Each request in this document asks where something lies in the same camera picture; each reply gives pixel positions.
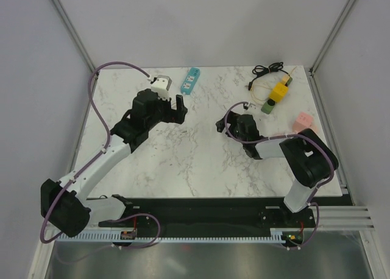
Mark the yellow cube socket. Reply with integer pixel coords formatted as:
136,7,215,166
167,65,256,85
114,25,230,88
269,82,288,103

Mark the aluminium frame post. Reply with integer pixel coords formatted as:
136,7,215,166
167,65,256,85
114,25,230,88
41,0,100,79
308,0,365,76

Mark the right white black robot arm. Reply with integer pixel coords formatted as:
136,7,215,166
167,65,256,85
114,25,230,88
216,111,339,227

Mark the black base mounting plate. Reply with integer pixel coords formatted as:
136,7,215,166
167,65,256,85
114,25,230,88
99,197,316,237

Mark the green power strip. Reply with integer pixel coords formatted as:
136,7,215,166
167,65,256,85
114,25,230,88
261,74,293,115

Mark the right aluminium frame post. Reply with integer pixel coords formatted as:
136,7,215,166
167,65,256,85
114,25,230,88
308,0,365,76

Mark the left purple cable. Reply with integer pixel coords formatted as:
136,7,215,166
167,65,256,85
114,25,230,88
39,60,152,245

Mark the beige thin cable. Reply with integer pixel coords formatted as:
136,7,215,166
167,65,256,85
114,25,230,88
249,66,298,104

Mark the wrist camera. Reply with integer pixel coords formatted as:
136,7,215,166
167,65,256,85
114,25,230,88
151,75,172,101
243,102,257,110

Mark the black coiled cable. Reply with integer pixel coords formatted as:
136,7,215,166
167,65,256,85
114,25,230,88
247,62,285,90

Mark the left aluminium frame post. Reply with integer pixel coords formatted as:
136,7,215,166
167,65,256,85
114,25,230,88
41,0,100,79

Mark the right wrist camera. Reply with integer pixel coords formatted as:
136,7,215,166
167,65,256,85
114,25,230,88
243,102,257,110

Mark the white slotted cable duct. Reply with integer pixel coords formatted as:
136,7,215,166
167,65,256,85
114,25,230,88
57,228,303,244

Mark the pink cube socket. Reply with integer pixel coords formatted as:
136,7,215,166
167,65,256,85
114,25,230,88
292,112,319,133

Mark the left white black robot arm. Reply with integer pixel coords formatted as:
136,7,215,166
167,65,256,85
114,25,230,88
41,89,188,237

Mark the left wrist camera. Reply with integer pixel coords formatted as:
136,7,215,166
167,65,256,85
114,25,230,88
151,75,172,101

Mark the teal power strip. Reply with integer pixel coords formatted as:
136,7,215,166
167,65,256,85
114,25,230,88
180,67,200,95

